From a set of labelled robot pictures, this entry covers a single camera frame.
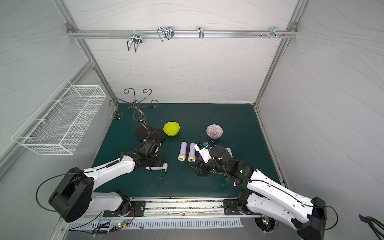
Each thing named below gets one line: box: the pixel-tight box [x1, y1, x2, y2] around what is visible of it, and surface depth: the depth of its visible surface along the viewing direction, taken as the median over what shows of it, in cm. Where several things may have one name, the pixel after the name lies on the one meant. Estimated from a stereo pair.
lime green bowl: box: [163, 121, 180, 137], surface depth 105 cm
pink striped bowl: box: [206, 123, 224, 140], surface depth 103 cm
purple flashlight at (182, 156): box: [178, 141, 188, 162], surface depth 92 cm
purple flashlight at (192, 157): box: [188, 142, 196, 163], surface depth 91 cm
